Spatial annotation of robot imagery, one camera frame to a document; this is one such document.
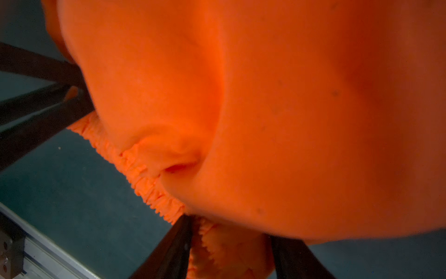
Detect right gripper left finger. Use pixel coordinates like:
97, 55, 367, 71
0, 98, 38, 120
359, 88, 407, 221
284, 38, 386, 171
130, 215, 193, 279

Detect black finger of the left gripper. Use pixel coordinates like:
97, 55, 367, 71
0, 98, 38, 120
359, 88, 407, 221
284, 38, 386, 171
1, 43, 94, 170

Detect orange shorts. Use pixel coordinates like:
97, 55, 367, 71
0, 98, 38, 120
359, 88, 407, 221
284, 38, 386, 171
42, 1, 446, 279

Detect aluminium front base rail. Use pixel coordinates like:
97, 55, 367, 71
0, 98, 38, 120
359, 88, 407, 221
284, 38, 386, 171
1, 204, 98, 279

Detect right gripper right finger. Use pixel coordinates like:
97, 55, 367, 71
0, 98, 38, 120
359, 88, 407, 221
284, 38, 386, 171
269, 236, 335, 279

